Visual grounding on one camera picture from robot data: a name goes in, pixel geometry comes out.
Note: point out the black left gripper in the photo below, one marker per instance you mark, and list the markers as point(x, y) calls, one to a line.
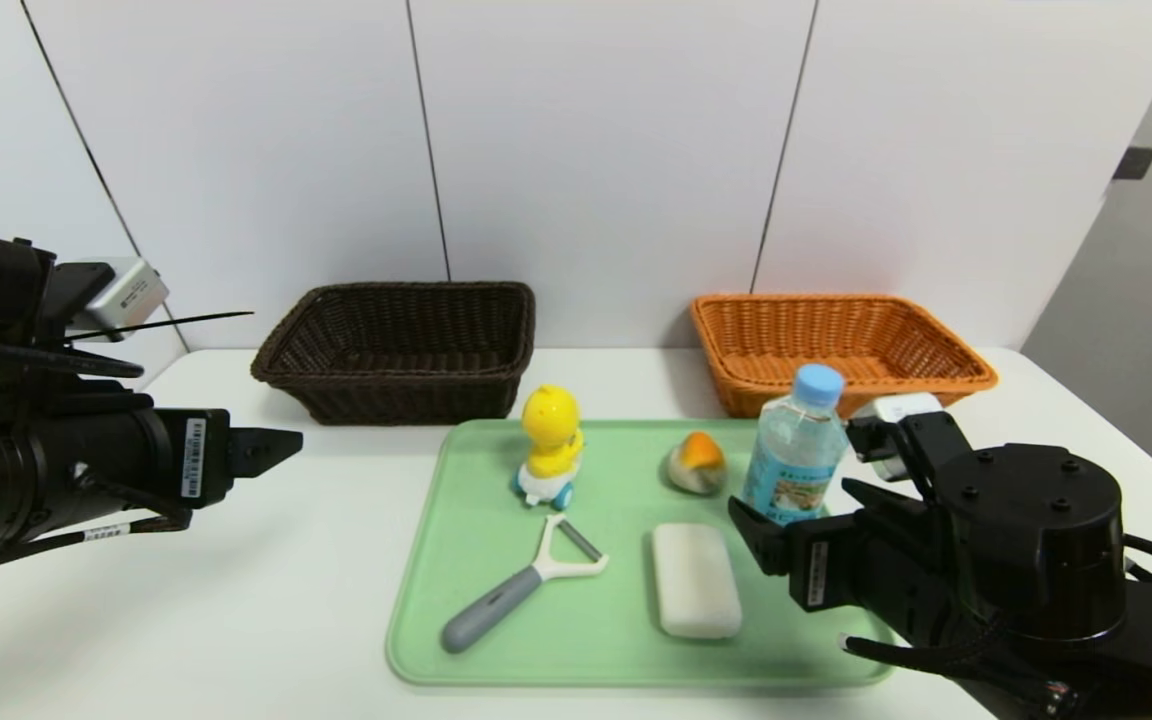
point(201, 457)

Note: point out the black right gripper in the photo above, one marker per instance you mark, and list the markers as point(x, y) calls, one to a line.
point(816, 571)

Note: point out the clear water bottle blue cap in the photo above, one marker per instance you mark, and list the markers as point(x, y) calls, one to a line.
point(796, 450)

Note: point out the white bun with orange patch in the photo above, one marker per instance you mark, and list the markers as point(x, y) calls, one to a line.
point(696, 465)

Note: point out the yellow duck toy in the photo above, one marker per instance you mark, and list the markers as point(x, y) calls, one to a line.
point(549, 430)

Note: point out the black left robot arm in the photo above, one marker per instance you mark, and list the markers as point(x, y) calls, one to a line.
point(26, 450)

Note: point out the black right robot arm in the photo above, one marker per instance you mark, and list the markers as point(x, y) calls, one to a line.
point(1031, 540)

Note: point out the dark brown wicker basket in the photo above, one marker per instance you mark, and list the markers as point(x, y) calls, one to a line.
point(396, 350)

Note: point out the orange wicker basket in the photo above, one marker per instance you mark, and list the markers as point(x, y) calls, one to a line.
point(866, 340)

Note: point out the white rectangular soap bar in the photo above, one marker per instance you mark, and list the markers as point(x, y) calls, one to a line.
point(696, 580)

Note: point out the black zip tie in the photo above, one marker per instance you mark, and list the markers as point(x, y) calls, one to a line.
point(176, 322)

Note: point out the light green plastic tray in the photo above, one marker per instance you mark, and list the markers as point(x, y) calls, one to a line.
point(596, 640)

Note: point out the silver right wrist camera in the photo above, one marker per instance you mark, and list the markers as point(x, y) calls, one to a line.
point(906, 405)

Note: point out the dark square wall fixture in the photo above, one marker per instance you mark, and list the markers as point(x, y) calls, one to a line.
point(1134, 162)

